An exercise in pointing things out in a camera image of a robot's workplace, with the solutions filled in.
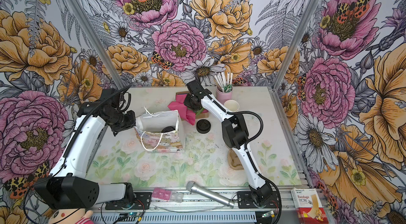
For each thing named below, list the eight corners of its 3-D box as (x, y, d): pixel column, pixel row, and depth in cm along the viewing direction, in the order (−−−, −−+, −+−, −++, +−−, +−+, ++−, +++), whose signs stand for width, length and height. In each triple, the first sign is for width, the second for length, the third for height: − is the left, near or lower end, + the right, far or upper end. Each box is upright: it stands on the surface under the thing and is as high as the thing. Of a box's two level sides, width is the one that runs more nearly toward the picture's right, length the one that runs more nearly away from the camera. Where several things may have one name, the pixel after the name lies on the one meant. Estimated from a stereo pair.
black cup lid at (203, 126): (196, 133, 99) (196, 130, 97) (197, 121, 105) (196, 119, 102) (210, 133, 99) (210, 130, 97) (210, 121, 105) (210, 119, 102)
